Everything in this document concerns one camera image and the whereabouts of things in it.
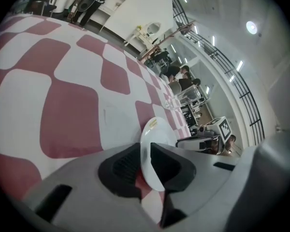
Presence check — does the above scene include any white plate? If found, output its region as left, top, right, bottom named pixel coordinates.
left=139, top=116, right=179, bottom=192

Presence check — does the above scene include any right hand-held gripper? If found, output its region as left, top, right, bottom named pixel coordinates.
left=175, top=116, right=233, bottom=156

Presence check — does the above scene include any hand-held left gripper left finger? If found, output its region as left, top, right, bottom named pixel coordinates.
left=98, top=142, right=143, bottom=201

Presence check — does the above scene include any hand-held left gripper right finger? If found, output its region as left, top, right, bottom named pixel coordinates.
left=149, top=142, right=197, bottom=192

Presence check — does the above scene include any black balcony railing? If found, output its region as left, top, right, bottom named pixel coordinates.
left=171, top=0, right=266, bottom=146

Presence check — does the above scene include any round ceiling light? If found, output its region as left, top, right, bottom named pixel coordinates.
left=246, top=20, right=259, bottom=35

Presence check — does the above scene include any pink white checkered tablecloth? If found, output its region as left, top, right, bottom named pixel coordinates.
left=0, top=14, right=193, bottom=226

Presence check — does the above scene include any white dressing table with mirror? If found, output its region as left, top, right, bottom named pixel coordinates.
left=124, top=21, right=163, bottom=50

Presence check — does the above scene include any grey dining chair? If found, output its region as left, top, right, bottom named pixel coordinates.
left=169, top=81, right=183, bottom=94

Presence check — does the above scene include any reddish wooden coat rack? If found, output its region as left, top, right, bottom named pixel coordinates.
left=138, top=20, right=196, bottom=60

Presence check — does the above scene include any black chrome office chair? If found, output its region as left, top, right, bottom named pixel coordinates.
left=29, top=0, right=58, bottom=18

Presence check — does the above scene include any black swivel office chair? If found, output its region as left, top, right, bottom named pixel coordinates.
left=149, top=48, right=172, bottom=69

